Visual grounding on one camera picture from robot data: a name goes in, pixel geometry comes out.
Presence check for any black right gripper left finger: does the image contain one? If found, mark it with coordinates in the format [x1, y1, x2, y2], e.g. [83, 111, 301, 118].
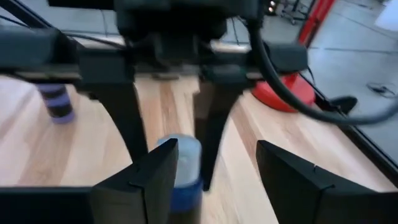
[92, 138, 180, 224]

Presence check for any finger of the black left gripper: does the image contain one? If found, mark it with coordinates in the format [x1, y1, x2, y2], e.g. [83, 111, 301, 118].
[194, 83, 243, 190]
[90, 82, 149, 162]

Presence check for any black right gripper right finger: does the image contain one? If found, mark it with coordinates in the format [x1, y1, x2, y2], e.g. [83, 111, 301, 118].
[256, 139, 374, 224]

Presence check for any purple paint bottle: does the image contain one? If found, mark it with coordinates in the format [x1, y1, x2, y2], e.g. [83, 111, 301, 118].
[36, 83, 76, 124]

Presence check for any red desk lamp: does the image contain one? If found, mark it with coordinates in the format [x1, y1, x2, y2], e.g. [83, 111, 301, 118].
[251, 0, 337, 113]

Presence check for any black table clamp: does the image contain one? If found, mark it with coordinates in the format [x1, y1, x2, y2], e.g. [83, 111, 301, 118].
[328, 95, 359, 115]

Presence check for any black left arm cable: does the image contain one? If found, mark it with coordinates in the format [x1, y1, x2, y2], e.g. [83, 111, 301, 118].
[247, 17, 398, 127]

